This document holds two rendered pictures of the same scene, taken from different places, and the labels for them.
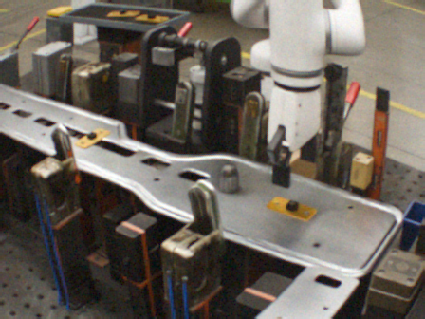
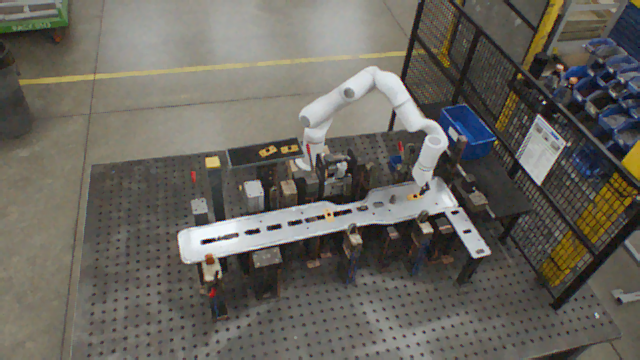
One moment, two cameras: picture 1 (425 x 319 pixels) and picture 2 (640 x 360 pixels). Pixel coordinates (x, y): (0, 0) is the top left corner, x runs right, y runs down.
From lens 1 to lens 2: 1.97 m
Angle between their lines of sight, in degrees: 48
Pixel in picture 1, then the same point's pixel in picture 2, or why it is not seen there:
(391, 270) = (477, 201)
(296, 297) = (456, 222)
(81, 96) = (291, 201)
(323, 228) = (429, 197)
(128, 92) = (313, 187)
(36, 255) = (306, 277)
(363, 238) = (442, 193)
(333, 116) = (407, 161)
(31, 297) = (335, 293)
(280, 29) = (433, 157)
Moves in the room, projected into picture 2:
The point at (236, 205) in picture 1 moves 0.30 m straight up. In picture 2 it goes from (402, 206) to (416, 164)
